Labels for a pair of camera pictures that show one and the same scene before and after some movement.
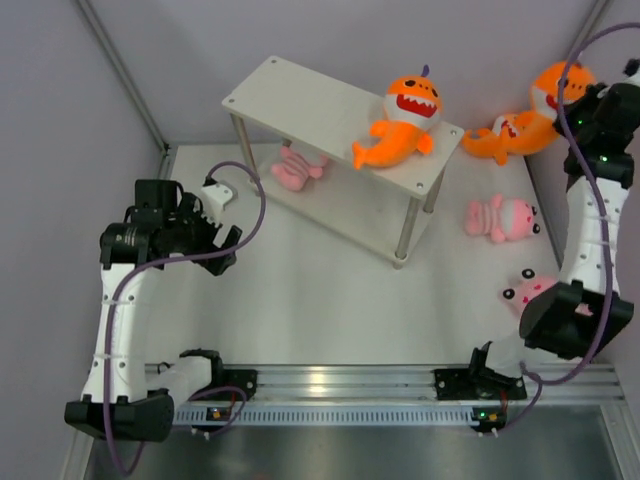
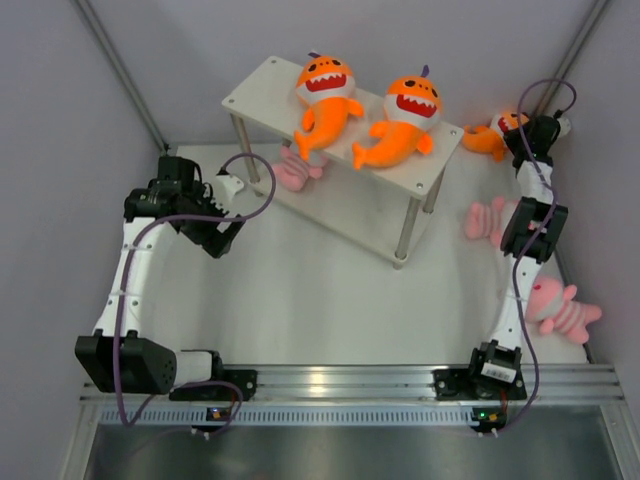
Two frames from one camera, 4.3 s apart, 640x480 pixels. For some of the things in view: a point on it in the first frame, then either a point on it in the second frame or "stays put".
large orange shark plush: [412, 107] stays put
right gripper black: [592, 95] -> [510, 138]
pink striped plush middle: [502, 219] stays put
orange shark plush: [536, 129] -> [325, 84]
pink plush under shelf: [294, 170] stays put
